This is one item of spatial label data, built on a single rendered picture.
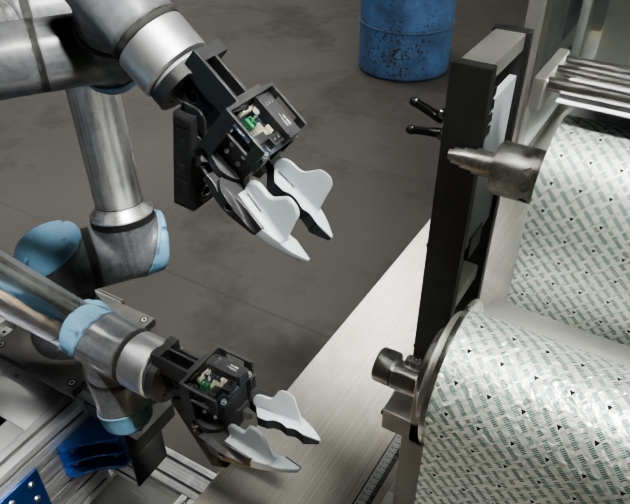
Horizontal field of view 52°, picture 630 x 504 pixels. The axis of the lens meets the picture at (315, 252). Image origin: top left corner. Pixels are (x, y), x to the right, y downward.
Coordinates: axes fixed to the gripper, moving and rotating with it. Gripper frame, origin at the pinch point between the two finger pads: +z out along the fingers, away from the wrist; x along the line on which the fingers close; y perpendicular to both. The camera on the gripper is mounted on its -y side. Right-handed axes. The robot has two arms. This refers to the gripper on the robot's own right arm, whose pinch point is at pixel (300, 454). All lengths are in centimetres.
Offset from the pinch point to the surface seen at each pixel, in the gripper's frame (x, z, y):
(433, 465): -0.2, 15.2, 9.7
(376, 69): 340, -159, -103
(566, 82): 30.2, 13.6, 36.4
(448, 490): -0.2, 17.1, 7.1
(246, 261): 134, -115, -109
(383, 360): 8.6, 5.5, 10.5
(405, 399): 9.7, 8.1, 4.6
